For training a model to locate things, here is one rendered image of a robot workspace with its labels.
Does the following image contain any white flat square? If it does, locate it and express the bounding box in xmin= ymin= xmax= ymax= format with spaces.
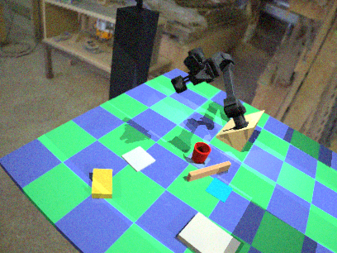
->
xmin=121 ymin=146 xmax=155 ymax=172

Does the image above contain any tan wooden flat bar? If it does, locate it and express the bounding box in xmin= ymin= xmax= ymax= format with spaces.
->
xmin=187 ymin=161 xmax=231 ymax=182

